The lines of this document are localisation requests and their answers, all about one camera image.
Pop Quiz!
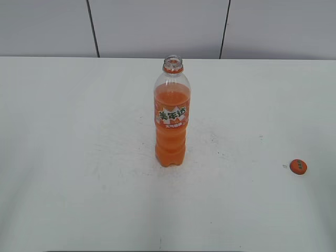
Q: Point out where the orange soda plastic bottle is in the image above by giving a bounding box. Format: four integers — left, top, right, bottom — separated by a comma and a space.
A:
153, 55, 191, 167

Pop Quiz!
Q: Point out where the orange bottle cap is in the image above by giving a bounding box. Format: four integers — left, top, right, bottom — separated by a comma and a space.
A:
290, 159, 308, 175

